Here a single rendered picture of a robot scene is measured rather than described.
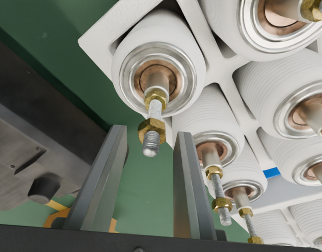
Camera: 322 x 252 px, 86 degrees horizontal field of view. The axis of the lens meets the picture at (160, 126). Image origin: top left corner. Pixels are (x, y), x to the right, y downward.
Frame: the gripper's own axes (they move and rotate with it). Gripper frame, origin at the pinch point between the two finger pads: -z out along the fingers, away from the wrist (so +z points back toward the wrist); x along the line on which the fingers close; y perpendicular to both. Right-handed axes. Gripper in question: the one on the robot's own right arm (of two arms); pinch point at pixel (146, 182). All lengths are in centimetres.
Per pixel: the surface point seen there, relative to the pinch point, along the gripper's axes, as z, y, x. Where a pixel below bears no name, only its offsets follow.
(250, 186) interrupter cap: -10.8, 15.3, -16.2
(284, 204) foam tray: -18, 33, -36
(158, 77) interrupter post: -9.8, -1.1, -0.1
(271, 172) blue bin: -25, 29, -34
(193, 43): -11.8, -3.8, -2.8
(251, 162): -13.8, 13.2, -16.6
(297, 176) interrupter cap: -10.8, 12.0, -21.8
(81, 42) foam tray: -18.2, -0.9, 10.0
